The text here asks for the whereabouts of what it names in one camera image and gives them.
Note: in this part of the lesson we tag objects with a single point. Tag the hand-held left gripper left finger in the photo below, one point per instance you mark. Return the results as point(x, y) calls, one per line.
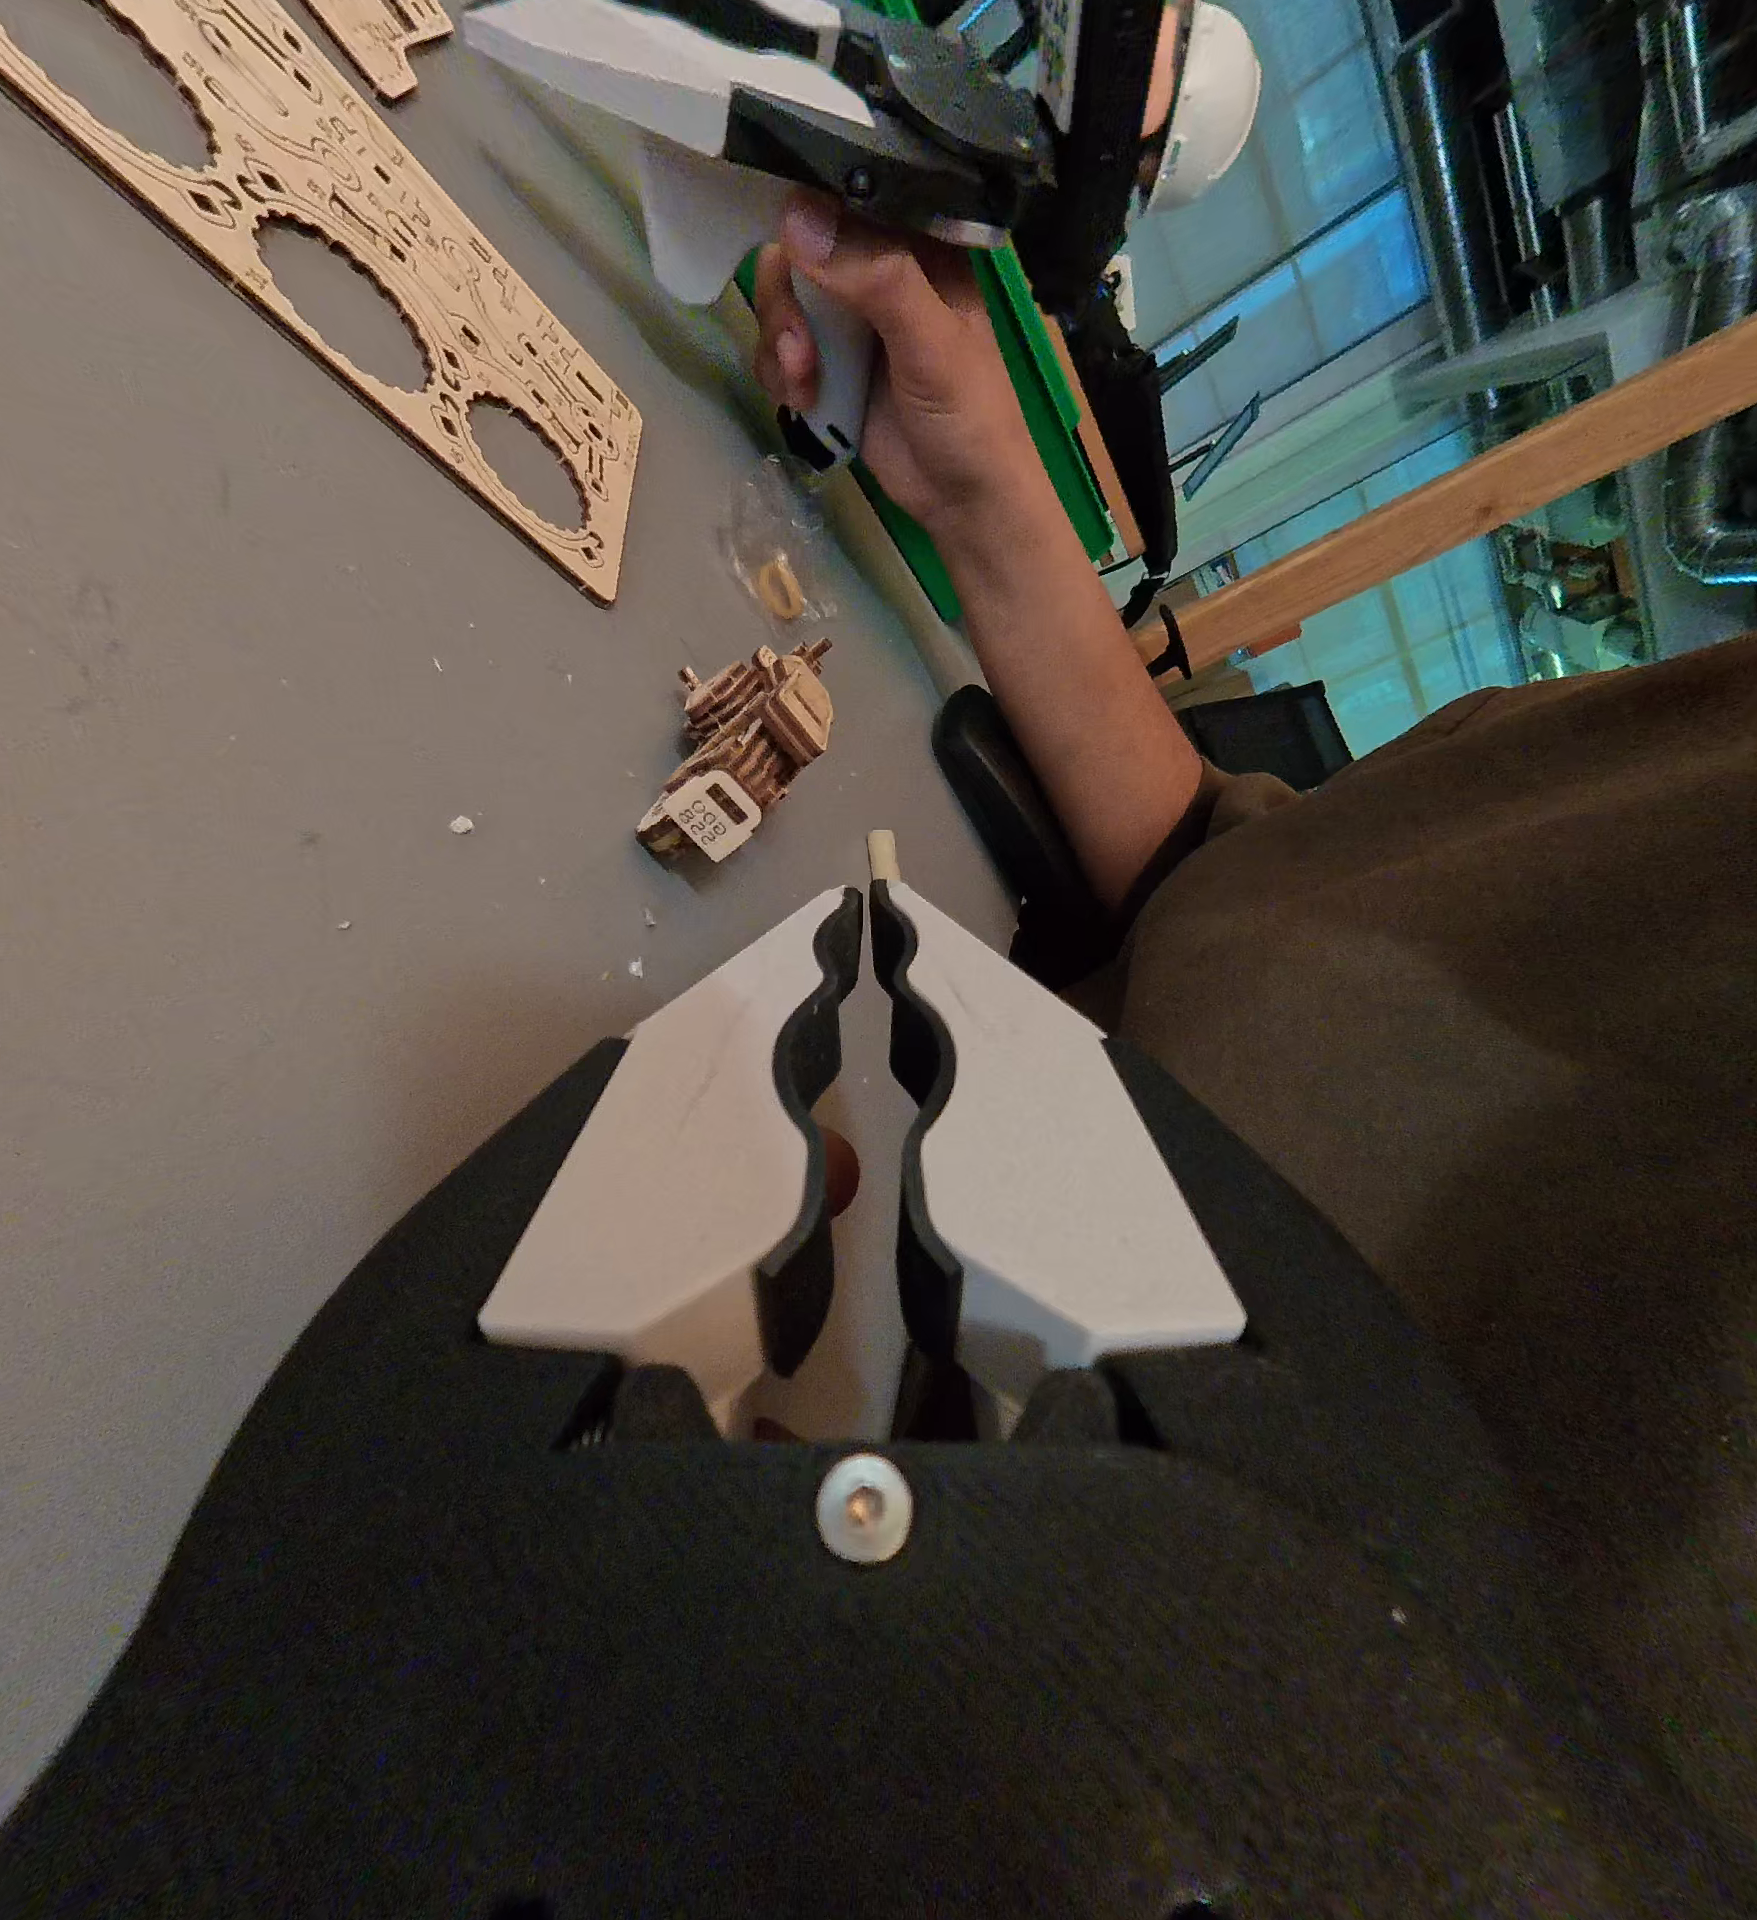
point(637, 1201)

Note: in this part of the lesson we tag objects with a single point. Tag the person's right forearm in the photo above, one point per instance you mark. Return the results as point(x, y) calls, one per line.
point(1074, 704)

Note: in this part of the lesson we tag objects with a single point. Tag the small wooden dowel piece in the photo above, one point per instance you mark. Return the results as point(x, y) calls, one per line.
point(884, 858)

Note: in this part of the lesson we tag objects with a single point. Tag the clear plastic bag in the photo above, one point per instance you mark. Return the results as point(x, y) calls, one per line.
point(758, 516)

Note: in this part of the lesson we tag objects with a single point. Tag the grey desk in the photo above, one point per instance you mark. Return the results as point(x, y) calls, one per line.
point(219, 899)

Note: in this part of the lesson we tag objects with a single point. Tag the large wooden puzzle sheet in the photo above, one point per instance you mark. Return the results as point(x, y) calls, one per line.
point(481, 324)

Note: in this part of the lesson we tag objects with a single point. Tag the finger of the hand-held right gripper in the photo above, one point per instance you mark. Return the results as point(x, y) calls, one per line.
point(624, 74)
point(758, 23)

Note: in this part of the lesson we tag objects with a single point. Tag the person's right hand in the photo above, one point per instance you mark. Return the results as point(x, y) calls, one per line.
point(938, 389)

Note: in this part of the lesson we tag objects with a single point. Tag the metal ventilation ducts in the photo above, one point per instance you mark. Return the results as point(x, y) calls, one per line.
point(1720, 241)

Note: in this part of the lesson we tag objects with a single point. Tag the green plastic bin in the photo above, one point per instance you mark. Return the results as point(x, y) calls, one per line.
point(1058, 406)

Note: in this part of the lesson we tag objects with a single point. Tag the person's brown shirt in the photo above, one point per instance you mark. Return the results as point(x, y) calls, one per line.
point(1568, 1201)

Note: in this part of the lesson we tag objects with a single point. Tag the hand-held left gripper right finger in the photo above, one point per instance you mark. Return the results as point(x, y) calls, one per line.
point(1058, 1201)

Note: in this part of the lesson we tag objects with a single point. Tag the black monitor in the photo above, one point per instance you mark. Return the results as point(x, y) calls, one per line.
point(1261, 735)

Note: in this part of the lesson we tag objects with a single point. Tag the small wooden puzzle piece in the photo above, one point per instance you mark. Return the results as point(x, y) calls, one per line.
point(383, 37)

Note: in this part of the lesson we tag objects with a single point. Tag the white hard hat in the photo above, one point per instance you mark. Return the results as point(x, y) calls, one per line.
point(1215, 89)

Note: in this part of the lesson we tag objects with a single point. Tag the wooden beam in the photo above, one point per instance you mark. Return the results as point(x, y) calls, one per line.
point(1568, 451)

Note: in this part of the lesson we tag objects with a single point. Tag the assembled wooden engine model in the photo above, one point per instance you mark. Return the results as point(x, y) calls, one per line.
point(743, 750)

